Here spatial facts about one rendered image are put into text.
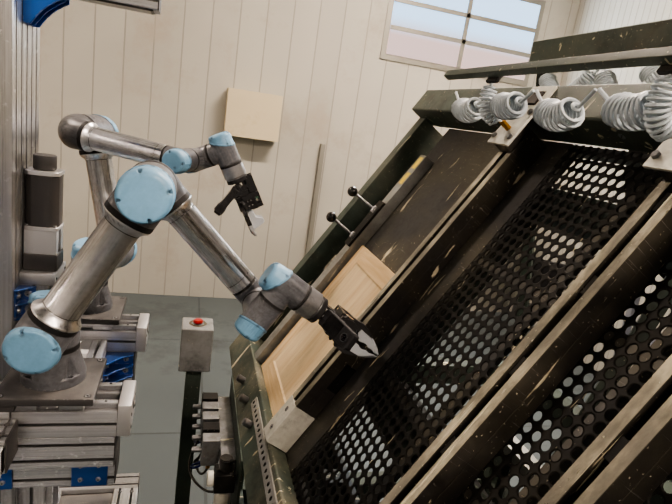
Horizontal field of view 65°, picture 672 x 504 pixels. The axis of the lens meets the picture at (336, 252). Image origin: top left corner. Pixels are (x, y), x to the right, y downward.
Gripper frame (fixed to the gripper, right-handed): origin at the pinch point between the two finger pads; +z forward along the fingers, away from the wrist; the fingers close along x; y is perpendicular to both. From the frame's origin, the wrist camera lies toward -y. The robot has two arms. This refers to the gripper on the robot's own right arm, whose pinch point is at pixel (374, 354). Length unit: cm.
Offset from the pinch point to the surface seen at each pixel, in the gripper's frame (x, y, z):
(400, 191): -41, 58, -2
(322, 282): 1, 57, -3
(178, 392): 129, 190, 20
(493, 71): -72, 4, -24
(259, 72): -68, 362, -59
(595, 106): -76, -15, -7
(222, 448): 58, 28, -3
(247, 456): 47.4, 11.7, -2.8
